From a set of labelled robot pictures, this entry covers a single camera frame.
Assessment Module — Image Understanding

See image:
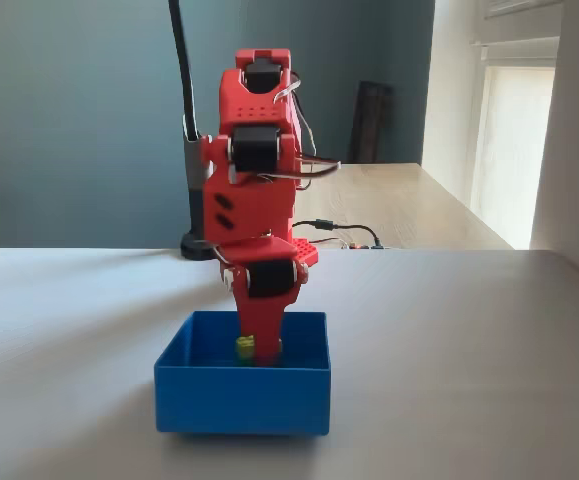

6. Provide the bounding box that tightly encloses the green lego brick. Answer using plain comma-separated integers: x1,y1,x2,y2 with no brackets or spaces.
233,335,256,366

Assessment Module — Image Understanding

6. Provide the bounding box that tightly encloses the black usb cable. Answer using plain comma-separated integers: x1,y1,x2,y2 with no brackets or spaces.
292,218,385,249

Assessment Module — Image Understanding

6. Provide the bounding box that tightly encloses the black gooseneck stand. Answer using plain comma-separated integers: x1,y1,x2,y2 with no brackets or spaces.
167,0,220,261

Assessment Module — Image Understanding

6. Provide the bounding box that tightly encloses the thin servo wire at wrist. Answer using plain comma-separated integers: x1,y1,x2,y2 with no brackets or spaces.
256,158,343,191

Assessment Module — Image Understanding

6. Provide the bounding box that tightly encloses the thin servo wire at shoulder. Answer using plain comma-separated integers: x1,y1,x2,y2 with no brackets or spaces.
288,72,319,156

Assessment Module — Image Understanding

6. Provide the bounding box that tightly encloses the blue plastic box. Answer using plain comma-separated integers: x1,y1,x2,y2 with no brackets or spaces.
153,310,331,436

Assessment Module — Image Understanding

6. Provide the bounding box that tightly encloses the dark board leaning on wall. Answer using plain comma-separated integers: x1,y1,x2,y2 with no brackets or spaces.
348,79,395,165

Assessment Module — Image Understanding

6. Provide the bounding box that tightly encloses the bright window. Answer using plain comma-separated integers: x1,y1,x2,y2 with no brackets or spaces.
471,37,561,251

